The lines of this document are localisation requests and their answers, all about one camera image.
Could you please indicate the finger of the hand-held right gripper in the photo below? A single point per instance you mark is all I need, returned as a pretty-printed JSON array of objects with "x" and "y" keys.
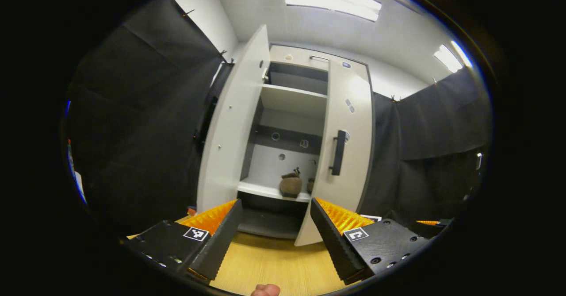
[{"x": 428, "y": 222}]

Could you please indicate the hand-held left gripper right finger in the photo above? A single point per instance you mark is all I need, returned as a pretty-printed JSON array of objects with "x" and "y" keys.
[{"x": 331, "y": 243}]

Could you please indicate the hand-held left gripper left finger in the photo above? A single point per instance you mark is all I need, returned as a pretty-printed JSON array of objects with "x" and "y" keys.
[{"x": 221, "y": 238}]

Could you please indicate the brown fuzzy shoe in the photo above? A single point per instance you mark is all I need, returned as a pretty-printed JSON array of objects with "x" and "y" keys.
[{"x": 290, "y": 184}]

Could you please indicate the white cabinet door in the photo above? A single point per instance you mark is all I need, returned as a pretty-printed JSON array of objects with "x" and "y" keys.
[
  {"x": 234, "y": 132},
  {"x": 353, "y": 110}
]

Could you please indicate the white shoe cabinet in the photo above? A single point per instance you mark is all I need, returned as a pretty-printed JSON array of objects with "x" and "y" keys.
[{"x": 292, "y": 99}]

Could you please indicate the white cabinet drawer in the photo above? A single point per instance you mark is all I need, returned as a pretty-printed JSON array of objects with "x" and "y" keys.
[{"x": 305, "y": 55}]

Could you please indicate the white book with dark picture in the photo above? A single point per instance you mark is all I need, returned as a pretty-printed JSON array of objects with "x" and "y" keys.
[{"x": 371, "y": 218}]

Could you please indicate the black backdrop cloth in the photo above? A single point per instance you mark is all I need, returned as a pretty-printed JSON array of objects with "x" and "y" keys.
[
  {"x": 420, "y": 154},
  {"x": 132, "y": 132}
]

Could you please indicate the small ceiling light panel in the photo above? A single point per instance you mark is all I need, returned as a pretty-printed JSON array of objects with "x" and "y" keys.
[{"x": 451, "y": 57}]

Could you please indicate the large ceiling light panel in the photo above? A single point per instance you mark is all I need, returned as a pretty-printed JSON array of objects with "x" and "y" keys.
[{"x": 331, "y": 0}]

